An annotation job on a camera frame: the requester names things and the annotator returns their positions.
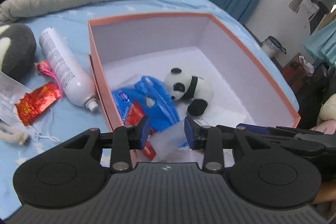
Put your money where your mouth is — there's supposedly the blue white plastic bag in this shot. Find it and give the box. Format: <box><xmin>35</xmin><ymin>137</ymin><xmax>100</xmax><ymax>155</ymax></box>
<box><xmin>111</xmin><ymin>75</ymin><xmax>189</xmax><ymax>162</ymax></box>

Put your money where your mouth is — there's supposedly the small panda plush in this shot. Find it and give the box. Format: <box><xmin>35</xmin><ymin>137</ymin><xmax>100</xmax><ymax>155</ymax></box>
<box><xmin>164</xmin><ymin>67</ymin><xmax>214</xmax><ymax>117</ymax></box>

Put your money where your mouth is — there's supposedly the blue star bedsheet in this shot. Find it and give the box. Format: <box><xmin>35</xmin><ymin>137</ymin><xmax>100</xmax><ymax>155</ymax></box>
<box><xmin>1</xmin><ymin>0</ymin><xmax>299</xmax><ymax>219</ymax></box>

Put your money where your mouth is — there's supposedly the orange cardboard box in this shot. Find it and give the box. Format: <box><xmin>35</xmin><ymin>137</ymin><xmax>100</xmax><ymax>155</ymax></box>
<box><xmin>88</xmin><ymin>12</ymin><xmax>300</xmax><ymax>129</ymax></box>

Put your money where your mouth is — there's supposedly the white spray can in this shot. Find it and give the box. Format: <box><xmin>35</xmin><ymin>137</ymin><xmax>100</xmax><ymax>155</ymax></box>
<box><xmin>39</xmin><ymin>27</ymin><xmax>98</xmax><ymax>112</ymax></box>

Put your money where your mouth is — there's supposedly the red foil wrapper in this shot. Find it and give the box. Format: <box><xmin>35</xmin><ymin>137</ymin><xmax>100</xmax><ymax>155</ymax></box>
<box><xmin>14</xmin><ymin>82</ymin><xmax>61</xmax><ymax>126</ymax></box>

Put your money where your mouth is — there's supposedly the white waste bin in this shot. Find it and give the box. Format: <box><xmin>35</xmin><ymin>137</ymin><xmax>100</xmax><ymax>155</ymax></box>
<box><xmin>261</xmin><ymin>36</ymin><xmax>287</xmax><ymax>59</ymax></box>

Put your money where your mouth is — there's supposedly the pink hair accessory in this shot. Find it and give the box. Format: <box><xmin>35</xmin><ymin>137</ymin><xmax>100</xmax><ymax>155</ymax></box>
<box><xmin>34</xmin><ymin>60</ymin><xmax>63</xmax><ymax>98</ymax></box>

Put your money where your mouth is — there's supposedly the white face mask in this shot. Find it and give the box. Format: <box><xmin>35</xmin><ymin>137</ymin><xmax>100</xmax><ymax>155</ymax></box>
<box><xmin>1</xmin><ymin>72</ymin><xmax>60</xmax><ymax>144</ymax></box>

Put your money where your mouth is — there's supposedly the grey white penguin plush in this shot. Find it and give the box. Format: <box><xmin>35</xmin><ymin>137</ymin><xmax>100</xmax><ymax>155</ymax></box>
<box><xmin>1</xmin><ymin>23</ymin><xmax>37</xmax><ymax>81</ymax></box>

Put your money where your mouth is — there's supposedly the white fluffy keychain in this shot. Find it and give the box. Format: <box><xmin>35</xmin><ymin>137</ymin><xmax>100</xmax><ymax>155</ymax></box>
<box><xmin>0</xmin><ymin>122</ymin><xmax>29</xmax><ymax>145</ymax></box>

